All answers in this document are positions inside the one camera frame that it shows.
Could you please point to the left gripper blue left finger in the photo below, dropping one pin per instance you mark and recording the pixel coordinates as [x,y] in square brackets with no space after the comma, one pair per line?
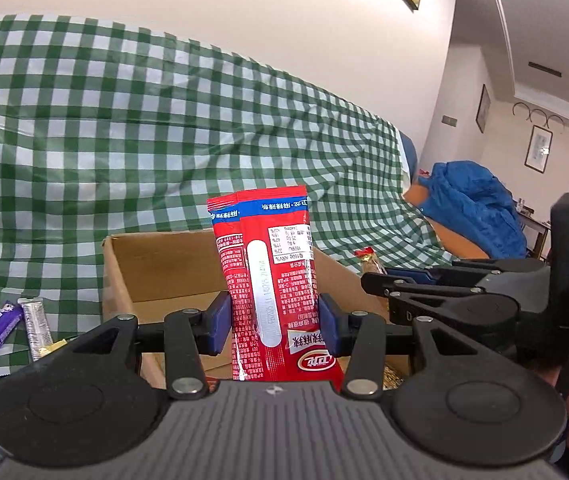
[189,334]

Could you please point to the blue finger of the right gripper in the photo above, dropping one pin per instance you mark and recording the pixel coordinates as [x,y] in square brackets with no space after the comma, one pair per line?
[437,275]

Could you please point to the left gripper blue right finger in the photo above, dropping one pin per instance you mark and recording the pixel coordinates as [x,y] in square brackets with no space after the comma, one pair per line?
[359,336]

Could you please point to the brown red-ended snack bar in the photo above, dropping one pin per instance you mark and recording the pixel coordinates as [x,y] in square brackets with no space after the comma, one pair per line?
[369,261]

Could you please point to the clear bag of printed puffs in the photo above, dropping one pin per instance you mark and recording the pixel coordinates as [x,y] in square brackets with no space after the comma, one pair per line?
[394,376]

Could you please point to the red snack packet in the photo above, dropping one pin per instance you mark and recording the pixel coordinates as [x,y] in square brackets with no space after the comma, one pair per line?
[264,244]

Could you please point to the yellow Alpenliebe candy bar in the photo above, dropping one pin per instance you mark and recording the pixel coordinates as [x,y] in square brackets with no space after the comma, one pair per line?
[47,350]

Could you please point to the silver snack bar wrapper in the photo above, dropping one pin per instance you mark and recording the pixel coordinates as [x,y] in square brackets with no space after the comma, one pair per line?
[36,324]

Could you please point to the brown cardboard box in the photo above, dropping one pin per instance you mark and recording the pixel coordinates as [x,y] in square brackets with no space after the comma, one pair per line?
[152,274]

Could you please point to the dark side table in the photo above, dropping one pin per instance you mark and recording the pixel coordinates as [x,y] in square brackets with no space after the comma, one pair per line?
[536,234]

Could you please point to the blue jacket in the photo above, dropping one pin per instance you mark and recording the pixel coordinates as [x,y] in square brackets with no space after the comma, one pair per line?
[468,199]

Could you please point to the blue sofa armrest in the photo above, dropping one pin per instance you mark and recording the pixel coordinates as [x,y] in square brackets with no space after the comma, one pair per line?
[409,157]

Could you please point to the green white checkered cloth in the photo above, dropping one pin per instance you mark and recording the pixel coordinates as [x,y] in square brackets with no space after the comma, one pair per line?
[107,128]

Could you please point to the ceiling air vent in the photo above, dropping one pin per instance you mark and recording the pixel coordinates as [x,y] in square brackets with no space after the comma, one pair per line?
[545,69]

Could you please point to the wall switch plate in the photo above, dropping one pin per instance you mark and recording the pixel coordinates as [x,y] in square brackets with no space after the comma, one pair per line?
[449,121]

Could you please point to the far framed wall picture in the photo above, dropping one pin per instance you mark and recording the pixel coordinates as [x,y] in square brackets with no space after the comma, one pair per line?
[538,150]

